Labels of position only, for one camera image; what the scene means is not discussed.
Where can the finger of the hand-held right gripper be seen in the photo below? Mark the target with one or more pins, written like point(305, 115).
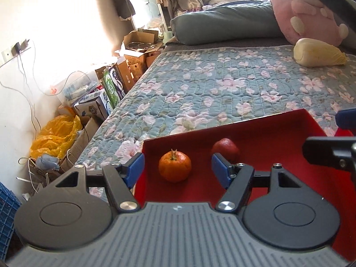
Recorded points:
point(347, 119)
point(325, 151)

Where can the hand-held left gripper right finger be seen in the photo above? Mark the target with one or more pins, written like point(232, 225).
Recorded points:
point(220, 169)

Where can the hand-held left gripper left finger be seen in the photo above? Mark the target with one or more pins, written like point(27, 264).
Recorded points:
point(135, 171)

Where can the red plum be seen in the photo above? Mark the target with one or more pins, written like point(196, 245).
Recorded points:
point(226, 147)

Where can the orange tangerine with stem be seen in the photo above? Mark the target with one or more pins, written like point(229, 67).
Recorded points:
point(175, 168)

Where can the worn brown cardboard box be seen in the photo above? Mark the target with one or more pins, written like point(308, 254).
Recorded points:
point(83, 139)

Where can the napa cabbage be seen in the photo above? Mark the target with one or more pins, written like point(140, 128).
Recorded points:
point(317, 52)

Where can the white and blue carton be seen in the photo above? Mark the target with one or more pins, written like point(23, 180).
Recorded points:
point(91, 103)

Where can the floral quilted bed cover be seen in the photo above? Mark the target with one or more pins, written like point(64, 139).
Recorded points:
point(208, 89)

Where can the green and white carton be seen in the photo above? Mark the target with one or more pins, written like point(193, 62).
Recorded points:
point(112, 86)

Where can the blue-grey crumpled cloth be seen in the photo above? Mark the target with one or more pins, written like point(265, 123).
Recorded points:
point(47, 162)

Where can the yellow plastic bag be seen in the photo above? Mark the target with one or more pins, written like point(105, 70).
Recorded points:
point(52, 136)

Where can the tall brown cardboard box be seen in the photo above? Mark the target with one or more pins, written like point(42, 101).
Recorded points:
point(125, 75)

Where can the clear plastic storage box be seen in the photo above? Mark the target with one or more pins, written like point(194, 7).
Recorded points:
point(78, 86)

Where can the printed cardboard box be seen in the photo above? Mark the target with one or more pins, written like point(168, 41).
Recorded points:
point(136, 66)

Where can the pink plush rabbit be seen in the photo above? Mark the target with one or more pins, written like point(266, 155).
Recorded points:
point(283, 11)

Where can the grey bed sheet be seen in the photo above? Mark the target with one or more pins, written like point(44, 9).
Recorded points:
point(222, 43)

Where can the open cardboard box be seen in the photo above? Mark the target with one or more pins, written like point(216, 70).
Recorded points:
point(139, 37)

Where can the blue plastic crate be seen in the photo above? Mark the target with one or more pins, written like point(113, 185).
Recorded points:
point(8, 214)

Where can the grey-blue pillow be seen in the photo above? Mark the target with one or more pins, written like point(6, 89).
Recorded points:
point(222, 22)

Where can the pale crumpled bedding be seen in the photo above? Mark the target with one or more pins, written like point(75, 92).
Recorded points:
point(211, 4)

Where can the black plug charger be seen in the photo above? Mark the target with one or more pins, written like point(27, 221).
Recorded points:
point(16, 47)

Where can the white wall power strip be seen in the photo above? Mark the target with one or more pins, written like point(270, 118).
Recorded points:
point(8, 54)

